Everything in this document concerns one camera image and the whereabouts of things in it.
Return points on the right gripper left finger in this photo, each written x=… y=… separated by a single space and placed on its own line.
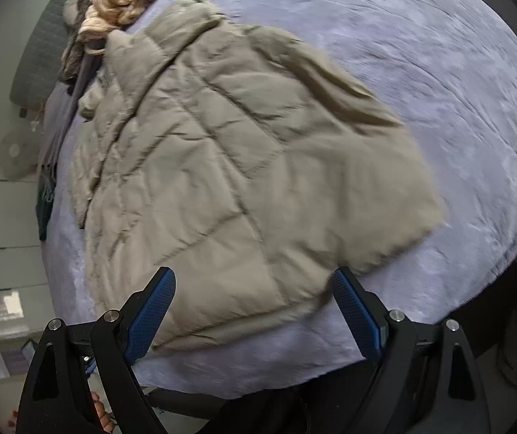
x=56 y=397

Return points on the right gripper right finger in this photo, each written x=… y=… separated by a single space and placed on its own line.
x=424 y=377

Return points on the beige quilted puffer jacket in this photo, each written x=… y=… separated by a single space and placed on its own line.
x=249 y=163

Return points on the left hand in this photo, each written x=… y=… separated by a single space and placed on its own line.
x=107 y=422

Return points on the white drawer cabinet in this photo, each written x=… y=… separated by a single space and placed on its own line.
x=25 y=302

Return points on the dark green fringed scarf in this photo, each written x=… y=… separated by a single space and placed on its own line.
x=44 y=205

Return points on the lavender fuzzy bed blanket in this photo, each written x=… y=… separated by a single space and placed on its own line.
x=449 y=69

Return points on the dark olive garment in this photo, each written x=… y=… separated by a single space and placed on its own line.
x=74 y=13

